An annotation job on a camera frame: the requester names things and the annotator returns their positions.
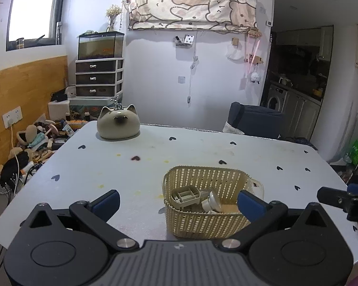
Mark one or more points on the washing machine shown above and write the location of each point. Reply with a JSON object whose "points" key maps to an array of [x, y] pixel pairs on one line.
{"points": [[276, 98]]}

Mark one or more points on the white plush sheep toy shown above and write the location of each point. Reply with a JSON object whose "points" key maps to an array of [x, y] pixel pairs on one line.
{"points": [[255, 77]]}

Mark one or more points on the green packet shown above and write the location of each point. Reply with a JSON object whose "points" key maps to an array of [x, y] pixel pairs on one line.
{"points": [[355, 152]]}

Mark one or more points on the white wall socket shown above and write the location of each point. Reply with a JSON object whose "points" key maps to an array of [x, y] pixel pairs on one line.
{"points": [[12, 116]]}

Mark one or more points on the wooden hook rail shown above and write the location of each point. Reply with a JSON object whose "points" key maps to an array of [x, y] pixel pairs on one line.
{"points": [[254, 33]]}

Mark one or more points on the white storage box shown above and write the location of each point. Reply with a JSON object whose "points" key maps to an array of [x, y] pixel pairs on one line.
{"points": [[59, 110]]}

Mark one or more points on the white cloth pouch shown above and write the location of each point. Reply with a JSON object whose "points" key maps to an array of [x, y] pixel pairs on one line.
{"points": [[235, 53]]}

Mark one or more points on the beige divided plastic tray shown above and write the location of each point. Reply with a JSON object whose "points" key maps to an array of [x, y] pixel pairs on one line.
{"points": [[185, 198]]}

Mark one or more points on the beige woven plastic basket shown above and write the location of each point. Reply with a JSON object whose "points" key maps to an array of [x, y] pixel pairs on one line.
{"points": [[203, 223]]}

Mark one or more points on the window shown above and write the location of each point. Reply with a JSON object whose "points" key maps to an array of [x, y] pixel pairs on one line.
{"points": [[32, 12]]}

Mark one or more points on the glass fish tank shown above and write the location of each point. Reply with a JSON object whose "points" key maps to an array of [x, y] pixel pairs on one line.
{"points": [[101, 46]]}

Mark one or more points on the dark bag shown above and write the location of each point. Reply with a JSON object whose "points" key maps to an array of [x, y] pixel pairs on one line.
{"points": [[298, 143]]}

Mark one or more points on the pile of floor clutter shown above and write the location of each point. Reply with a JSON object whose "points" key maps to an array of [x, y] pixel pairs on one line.
{"points": [[35, 149]]}

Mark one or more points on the dark blue chair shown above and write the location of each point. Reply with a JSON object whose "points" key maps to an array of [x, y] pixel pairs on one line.
{"points": [[256, 120]]}

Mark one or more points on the beige cat-shaped ceramic ornament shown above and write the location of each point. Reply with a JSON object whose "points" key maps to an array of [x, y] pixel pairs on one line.
{"points": [[117, 125]]}

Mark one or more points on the white round suction cup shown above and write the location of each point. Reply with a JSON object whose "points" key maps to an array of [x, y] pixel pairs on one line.
{"points": [[211, 201]]}

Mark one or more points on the patterned storage box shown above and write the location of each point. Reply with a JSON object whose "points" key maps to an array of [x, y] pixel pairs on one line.
{"points": [[89, 110]]}

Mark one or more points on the white wall switch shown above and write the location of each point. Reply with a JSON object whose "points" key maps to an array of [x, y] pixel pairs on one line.
{"points": [[181, 79]]}

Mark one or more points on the black device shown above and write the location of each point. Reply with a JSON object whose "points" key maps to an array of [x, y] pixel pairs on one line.
{"points": [[59, 96]]}

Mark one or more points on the wooden wall hanger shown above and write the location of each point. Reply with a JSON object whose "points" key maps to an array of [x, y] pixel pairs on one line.
{"points": [[256, 60]]}

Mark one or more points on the white drawer cabinet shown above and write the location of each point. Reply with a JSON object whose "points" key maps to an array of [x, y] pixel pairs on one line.
{"points": [[98, 77]]}

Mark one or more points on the grey lower kitchen cabinet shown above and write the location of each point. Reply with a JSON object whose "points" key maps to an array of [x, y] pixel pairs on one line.
{"points": [[301, 116]]}

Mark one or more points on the vase with dried flowers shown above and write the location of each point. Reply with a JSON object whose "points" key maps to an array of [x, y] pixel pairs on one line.
{"points": [[113, 18]]}

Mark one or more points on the small clear wall shelf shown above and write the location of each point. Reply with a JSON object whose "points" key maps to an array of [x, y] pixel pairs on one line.
{"points": [[185, 41]]}

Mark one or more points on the small white appliance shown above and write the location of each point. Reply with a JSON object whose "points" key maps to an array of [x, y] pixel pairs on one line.
{"points": [[71, 91]]}

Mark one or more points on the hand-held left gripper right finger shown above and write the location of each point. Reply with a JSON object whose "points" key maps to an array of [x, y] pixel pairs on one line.
{"points": [[250, 205]]}

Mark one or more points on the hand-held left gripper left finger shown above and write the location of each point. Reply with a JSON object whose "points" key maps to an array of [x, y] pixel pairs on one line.
{"points": [[107, 204]]}

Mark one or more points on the bear print cloth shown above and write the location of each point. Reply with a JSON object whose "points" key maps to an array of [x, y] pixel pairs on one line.
{"points": [[191, 6]]}

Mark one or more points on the small wooden wall block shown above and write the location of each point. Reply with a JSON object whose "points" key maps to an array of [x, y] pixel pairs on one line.
{"points": [[235, 42]]}

